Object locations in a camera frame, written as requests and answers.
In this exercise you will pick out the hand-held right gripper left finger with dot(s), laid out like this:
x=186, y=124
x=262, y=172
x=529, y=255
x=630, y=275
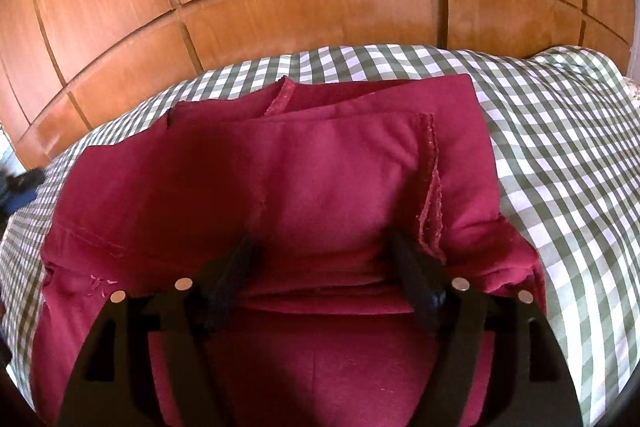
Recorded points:
x=235, y=267

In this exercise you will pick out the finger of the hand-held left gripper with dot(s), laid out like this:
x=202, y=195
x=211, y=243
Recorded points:
x=25, y=192

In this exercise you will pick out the green white checked blanket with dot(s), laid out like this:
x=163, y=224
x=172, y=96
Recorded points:
x=560, y=167

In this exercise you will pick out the floral bed sheet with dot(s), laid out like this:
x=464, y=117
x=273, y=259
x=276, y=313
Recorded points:
x=631, y=94

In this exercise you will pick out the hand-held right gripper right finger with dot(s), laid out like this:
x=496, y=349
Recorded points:
x=412, y=272

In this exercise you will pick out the dark red garment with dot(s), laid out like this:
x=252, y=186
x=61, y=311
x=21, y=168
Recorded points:
x=320, y=187

